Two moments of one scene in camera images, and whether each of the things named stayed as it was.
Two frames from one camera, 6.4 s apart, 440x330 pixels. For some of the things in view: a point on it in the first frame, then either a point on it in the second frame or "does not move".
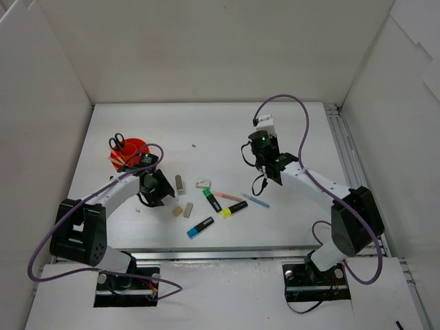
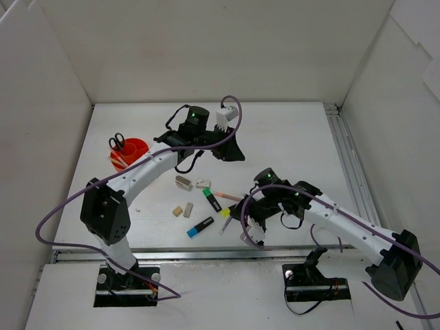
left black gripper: x=162 y=188 -> x=224 y=146
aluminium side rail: x=352 y=164 does not move
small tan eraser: x=177 y=211 does not move
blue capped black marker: x=205 y=223 does not move
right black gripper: x=272 y=170 -> x=250 y=210
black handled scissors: x=117 y=141 does not move
